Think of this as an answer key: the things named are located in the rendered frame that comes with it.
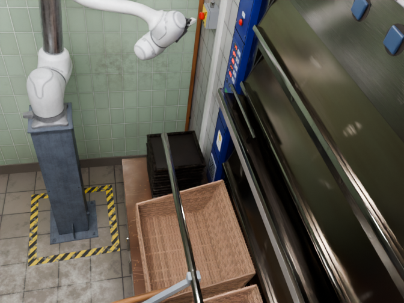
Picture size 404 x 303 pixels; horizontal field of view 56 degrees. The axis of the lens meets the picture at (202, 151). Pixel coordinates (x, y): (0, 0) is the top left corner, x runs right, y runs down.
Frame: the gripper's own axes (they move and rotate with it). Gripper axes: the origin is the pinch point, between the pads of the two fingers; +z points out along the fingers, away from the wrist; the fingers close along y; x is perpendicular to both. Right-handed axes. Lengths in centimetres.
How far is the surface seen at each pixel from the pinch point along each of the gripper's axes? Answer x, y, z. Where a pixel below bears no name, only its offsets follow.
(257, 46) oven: 48, -17, -25
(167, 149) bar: 31, 29, -59
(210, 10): 5.6, -5.0, 9.3
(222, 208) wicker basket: 58, 68, -43
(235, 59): 37.6, -3.1, -19.2
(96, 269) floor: -3, 146, -82
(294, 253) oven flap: 99, 5, -89
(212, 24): 7.9, 2.5, 10.0
